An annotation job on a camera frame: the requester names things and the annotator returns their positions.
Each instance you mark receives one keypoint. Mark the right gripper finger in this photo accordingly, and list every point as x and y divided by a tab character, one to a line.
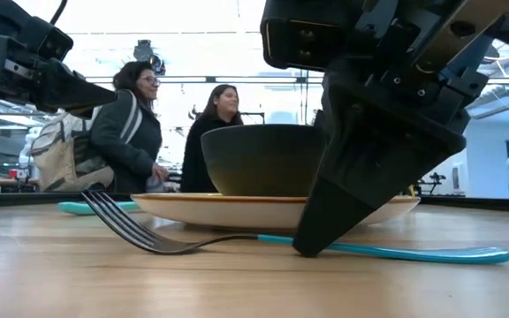
360	176

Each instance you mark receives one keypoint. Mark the black bowl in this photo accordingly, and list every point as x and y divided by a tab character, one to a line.
259	159

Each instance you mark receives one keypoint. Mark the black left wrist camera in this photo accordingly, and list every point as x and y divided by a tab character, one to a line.
55	44

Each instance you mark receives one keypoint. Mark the wooden workbench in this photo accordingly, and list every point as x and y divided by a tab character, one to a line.
2	181

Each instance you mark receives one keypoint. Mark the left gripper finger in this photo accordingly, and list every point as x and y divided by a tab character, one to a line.
73	102
66	81

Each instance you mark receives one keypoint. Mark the grey wall panel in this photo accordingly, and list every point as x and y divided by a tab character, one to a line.
455	176

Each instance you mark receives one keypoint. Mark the white robot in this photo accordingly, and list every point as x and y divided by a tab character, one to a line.
27	154

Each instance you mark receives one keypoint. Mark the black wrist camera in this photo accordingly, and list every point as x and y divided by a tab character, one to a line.
307	35
55	44

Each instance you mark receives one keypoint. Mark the black machine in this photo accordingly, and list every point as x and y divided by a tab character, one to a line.
433	181

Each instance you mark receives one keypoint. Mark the yellow round plate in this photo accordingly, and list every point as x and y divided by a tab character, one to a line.
219	212

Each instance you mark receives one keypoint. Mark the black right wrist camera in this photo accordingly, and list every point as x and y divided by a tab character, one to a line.
307	35

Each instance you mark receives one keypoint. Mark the long ceiling light bar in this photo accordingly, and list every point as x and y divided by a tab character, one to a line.
237	80

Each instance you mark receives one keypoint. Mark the beige tote bag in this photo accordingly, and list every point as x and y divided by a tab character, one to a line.
60	163

